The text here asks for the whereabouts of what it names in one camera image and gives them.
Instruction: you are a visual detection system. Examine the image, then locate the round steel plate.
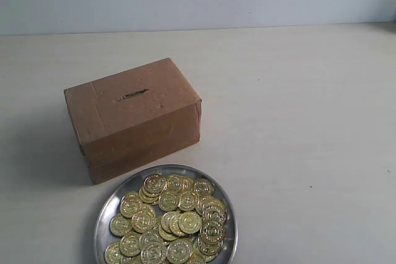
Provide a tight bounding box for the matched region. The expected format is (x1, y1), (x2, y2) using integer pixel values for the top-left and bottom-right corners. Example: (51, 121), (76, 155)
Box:
(93, 164), (238, 263)

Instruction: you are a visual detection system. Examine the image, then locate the brown cardboard box with slot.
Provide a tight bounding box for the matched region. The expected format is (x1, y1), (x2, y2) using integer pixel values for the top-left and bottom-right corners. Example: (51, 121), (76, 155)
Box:
(64, 57), (202, 184)

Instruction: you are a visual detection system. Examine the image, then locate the gold coin plate top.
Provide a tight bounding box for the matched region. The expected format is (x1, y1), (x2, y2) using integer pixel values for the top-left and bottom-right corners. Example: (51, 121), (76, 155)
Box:
(192, 179), (214, 195)

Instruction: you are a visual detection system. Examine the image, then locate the gold coin plate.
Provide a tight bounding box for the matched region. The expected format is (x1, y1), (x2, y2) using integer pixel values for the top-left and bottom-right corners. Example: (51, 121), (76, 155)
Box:
(131, 210), (156, 233)
(178, 211), (202, 234)
(192, 179), (214, 195)
(200, 219), (225, 244)

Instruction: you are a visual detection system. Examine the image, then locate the gold coin plate centre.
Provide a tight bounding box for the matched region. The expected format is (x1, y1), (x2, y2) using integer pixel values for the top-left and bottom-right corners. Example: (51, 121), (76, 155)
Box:
(178, 211), (202, 234)

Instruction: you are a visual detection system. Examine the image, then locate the gold coin plate right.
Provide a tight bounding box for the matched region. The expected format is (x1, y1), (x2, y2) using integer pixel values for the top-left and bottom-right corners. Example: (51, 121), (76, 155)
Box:
(200, 219), (225, 244)

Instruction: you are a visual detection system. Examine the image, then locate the gold coin plate left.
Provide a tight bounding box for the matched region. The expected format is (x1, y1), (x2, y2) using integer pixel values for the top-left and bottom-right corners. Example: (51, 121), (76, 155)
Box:
(131, 210), (156, 233)

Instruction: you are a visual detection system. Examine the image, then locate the gold coin bottom left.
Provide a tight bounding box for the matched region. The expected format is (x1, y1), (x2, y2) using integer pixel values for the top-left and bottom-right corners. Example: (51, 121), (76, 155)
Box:
(119, 232), (141, 257)

